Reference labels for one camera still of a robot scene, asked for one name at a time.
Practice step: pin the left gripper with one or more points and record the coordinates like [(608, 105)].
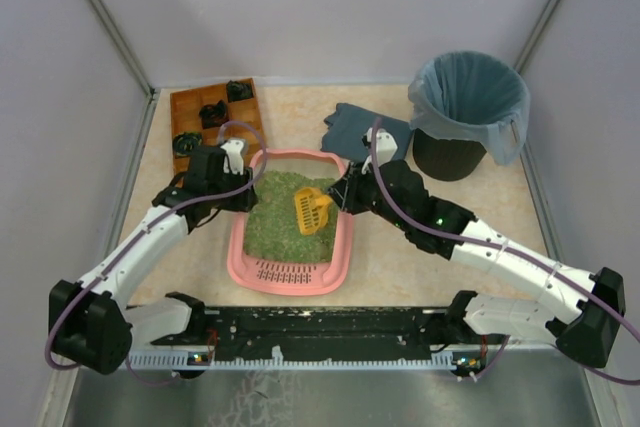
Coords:
[(242, 189)]

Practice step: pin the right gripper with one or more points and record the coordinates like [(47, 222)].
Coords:
[(351, 192)]

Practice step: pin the yellow plastic litter scoop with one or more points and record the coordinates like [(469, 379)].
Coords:
[(312, 209)]

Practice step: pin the pink litter box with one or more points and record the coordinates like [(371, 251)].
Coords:
[(293, 279)]

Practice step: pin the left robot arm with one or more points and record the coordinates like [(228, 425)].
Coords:
[(90, 321)]

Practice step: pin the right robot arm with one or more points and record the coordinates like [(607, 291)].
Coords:
[(575, 310)]

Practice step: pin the green cat litter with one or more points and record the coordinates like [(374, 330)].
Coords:
[(271, 229)]

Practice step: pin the folded grey-blue cloth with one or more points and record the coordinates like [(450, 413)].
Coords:
[(349, 123)]

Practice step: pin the black green coiled item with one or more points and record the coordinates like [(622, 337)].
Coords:
[(185, 142)]

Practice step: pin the black coiled item middle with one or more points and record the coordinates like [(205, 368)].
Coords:
[(214, 115)]

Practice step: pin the black trash bin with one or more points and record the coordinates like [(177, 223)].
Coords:
[(446, 160)]

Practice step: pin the black coiled item top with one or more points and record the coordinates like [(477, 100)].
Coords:
[(239, 91)]

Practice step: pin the blue plastic bin liner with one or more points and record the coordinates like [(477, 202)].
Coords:
[(472, 96)]

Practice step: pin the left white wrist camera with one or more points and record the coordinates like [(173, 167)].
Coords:
[(235, 150)]

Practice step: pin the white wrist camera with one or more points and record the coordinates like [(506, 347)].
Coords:
[(382, 144), (235, 150)]

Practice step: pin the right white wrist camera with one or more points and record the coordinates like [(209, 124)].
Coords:
[(382, 144)]

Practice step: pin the black metal base rail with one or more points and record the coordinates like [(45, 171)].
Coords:
[(322, 338)]

